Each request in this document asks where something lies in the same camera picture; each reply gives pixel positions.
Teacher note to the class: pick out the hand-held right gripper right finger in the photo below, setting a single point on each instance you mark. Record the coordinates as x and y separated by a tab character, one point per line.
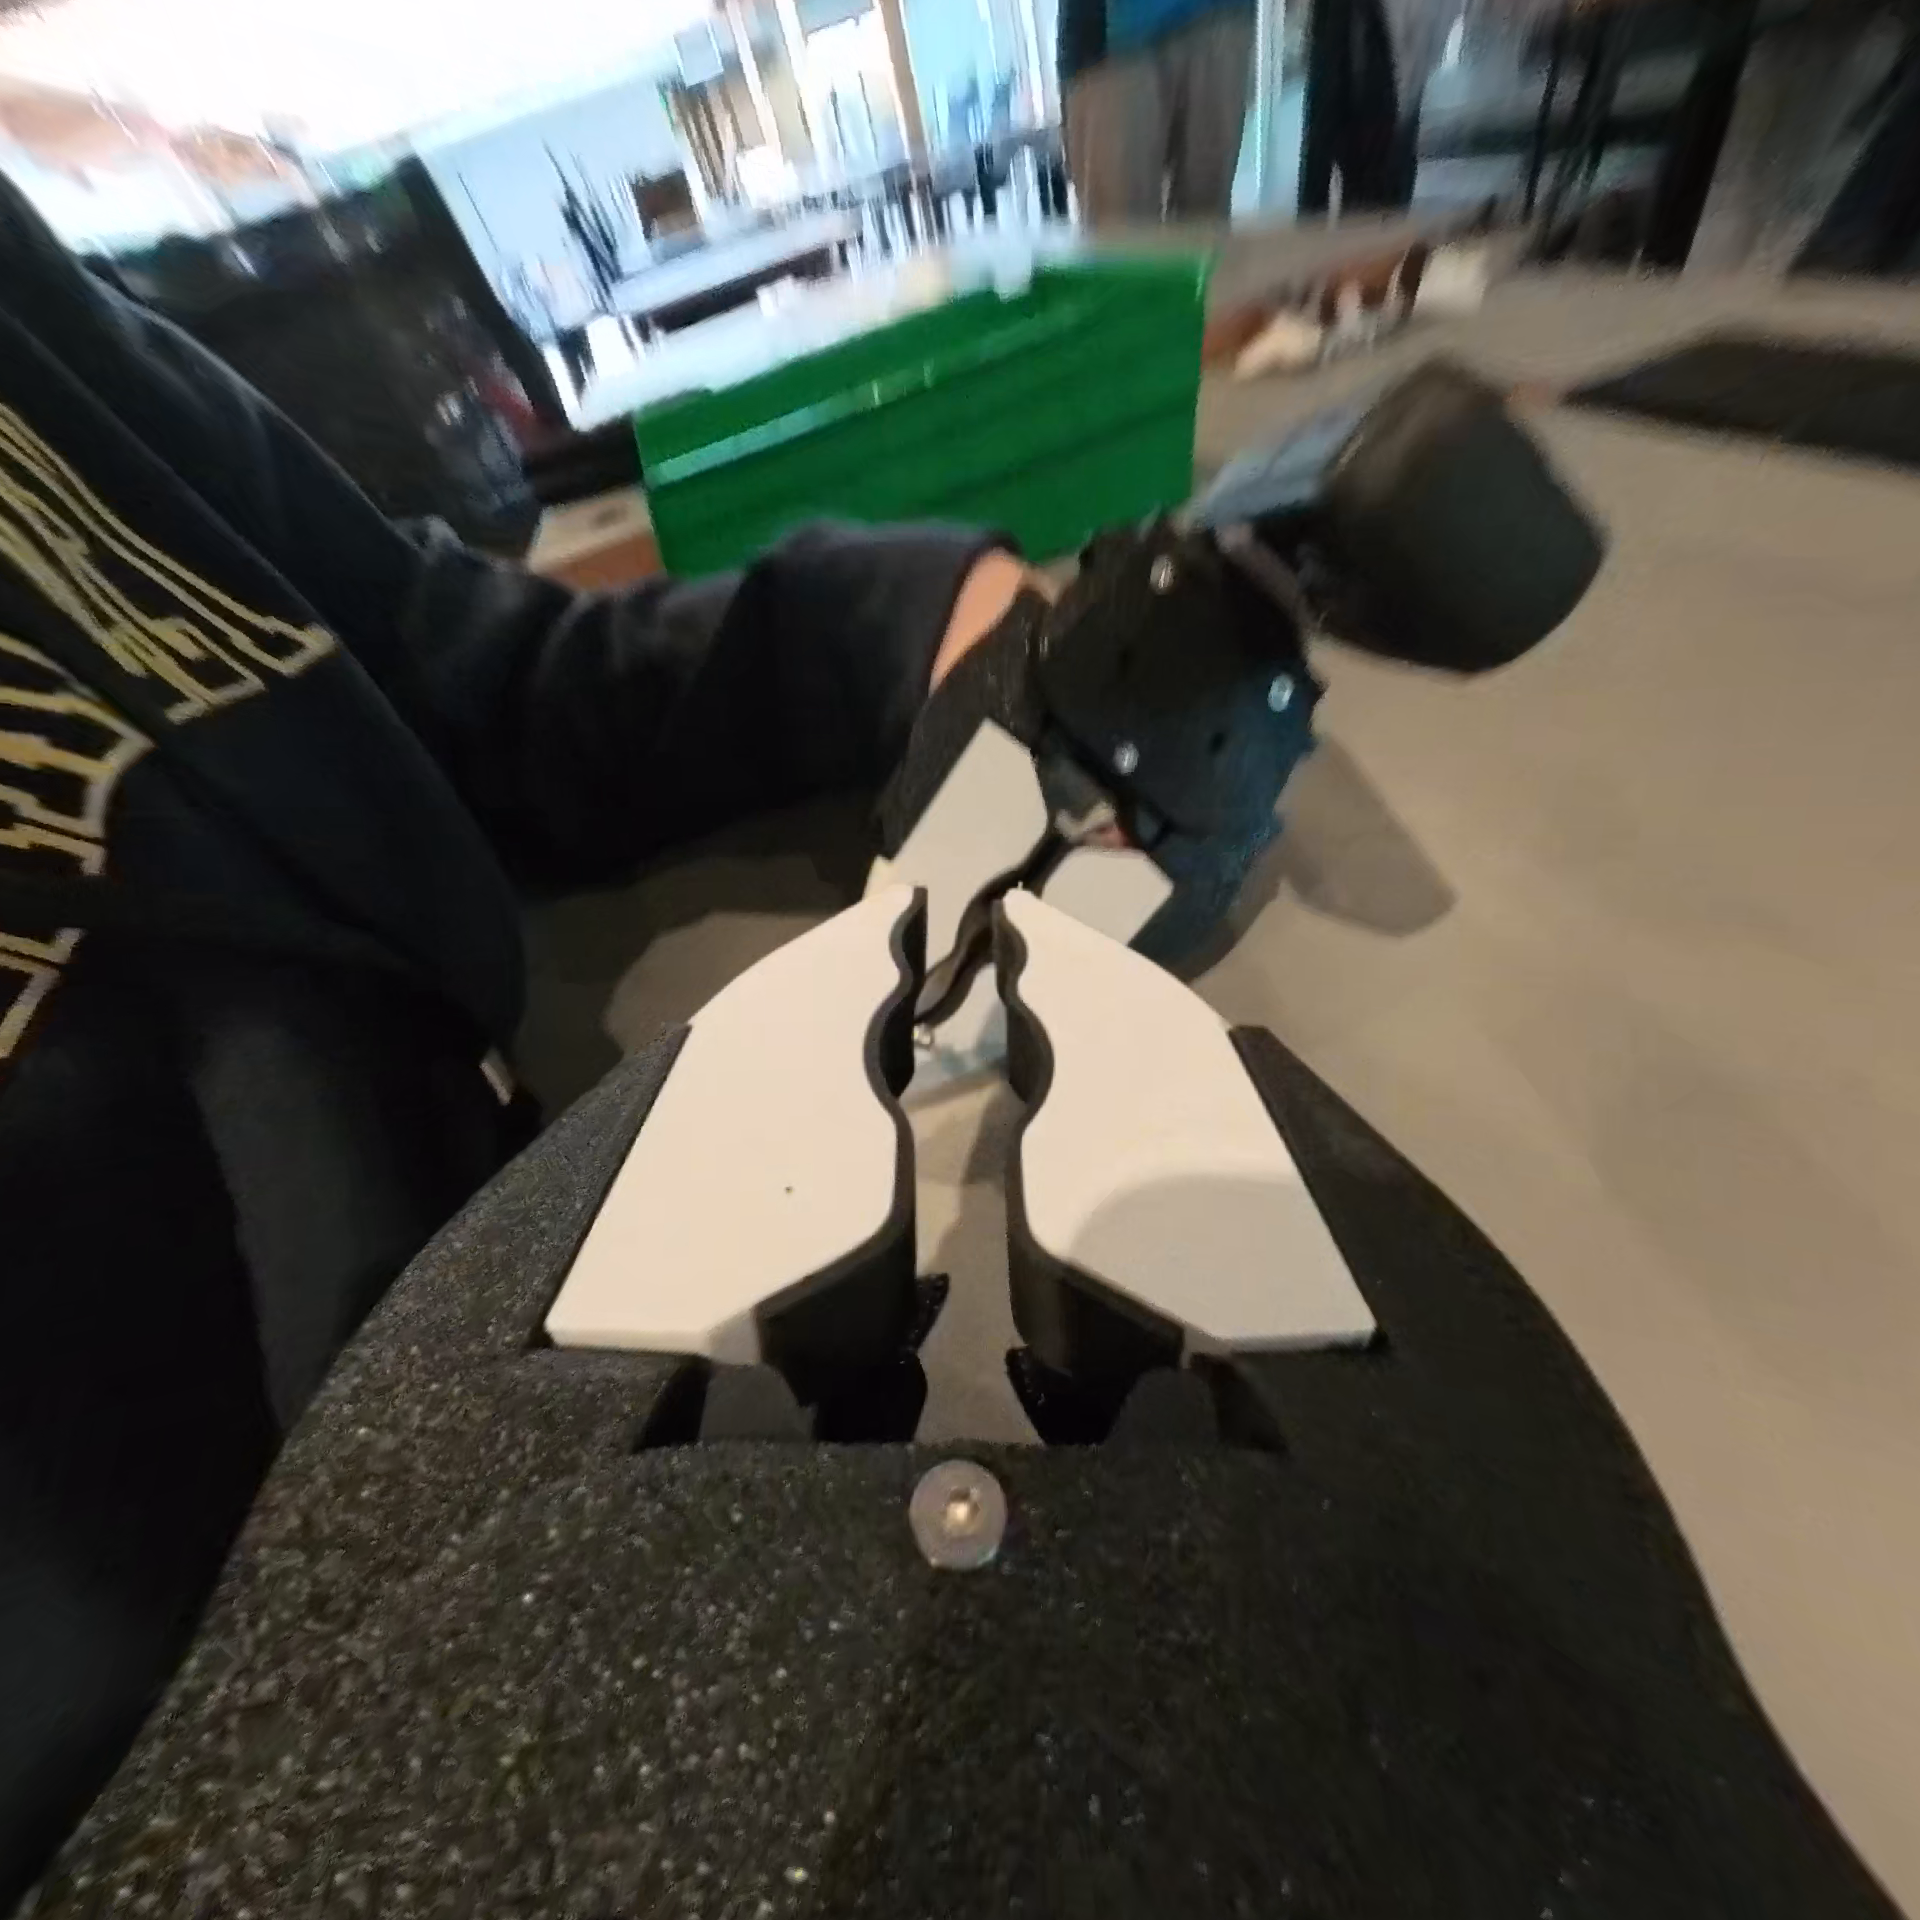
1200	1199

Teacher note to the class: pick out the person's left hand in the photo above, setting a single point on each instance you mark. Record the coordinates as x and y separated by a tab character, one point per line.
983	617

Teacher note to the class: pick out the black desk mat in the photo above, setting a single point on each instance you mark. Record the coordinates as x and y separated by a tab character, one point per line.
1773	400

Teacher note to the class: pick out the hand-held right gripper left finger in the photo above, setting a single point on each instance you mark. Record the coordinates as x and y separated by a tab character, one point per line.
718	1199

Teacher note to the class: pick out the small metal nail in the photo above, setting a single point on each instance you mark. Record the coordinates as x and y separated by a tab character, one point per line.
929	1036

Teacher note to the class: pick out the person's black printed hoodie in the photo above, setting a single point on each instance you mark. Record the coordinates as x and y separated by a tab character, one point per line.
181	903

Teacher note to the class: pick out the green storage bin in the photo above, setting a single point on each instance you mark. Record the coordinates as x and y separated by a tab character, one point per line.
931	422

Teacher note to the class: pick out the black and white plush toy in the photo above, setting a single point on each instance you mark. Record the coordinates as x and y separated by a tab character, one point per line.
1348	315

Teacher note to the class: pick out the grey desk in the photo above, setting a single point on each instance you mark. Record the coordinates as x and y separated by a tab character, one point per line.
1649	1053

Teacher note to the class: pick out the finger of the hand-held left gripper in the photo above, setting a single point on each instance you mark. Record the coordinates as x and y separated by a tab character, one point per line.
1121	896
992	811

